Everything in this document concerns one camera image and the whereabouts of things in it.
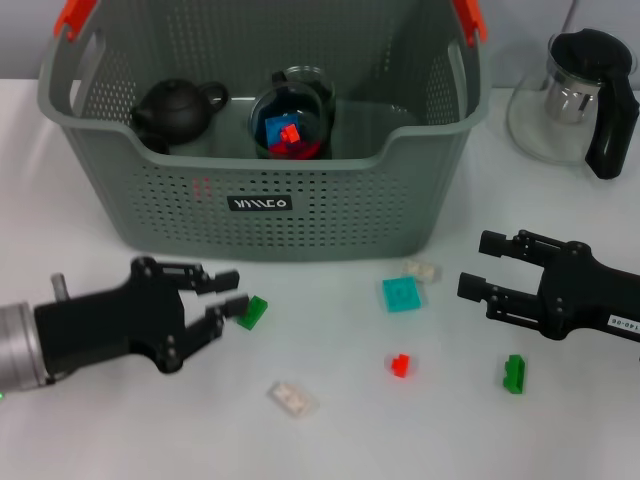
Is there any teal square brick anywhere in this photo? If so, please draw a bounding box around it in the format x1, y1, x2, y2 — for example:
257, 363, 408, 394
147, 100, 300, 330
381, 276, 423, 315

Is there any blue square brick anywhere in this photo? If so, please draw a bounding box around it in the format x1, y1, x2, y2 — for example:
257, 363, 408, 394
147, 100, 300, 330
263, 114, 302, 152

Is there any black clay teapot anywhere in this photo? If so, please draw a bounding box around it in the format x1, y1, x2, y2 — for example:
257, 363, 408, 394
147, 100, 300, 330
130, 78, 230, 147

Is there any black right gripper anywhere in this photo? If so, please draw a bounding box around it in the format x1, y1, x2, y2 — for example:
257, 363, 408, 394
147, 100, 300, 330
456, 228, 640, 345

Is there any dark red curved brick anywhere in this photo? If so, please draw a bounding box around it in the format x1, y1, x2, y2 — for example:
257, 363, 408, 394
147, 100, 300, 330
267, 138, 325, 160

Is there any green stepped brick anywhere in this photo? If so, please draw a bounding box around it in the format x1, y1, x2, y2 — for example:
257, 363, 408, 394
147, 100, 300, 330
502, 354, 529, 395

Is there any glass pitcher black handle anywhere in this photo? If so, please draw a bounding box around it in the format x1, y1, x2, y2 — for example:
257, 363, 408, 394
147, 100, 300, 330
505, 28, 640, 181

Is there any thin grey background cable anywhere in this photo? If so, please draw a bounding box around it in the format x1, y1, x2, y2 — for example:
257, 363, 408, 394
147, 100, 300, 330
562, 0, 580, 35

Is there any grey perforated storage bin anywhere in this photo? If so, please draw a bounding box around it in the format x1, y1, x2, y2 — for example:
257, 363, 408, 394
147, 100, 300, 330
37, 0, 494, 264

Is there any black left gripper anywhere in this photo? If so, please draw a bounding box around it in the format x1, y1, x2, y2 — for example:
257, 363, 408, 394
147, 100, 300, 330
33, 256, 251, 382

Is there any white brick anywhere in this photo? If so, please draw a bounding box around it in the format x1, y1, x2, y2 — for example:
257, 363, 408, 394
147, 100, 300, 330
269, 382, 319, 417
402, 259, 443, 285

